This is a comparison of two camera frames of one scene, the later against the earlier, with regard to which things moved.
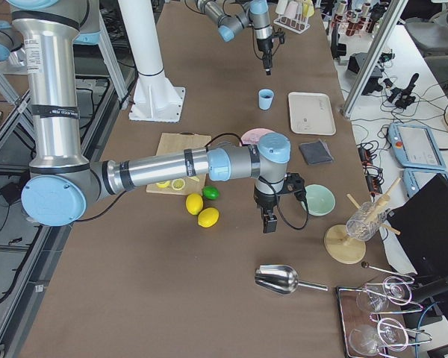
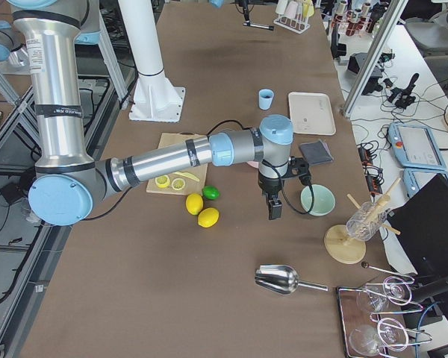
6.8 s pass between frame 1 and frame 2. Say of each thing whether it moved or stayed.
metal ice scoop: stayed
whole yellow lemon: stayed
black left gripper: moved
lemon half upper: stayed
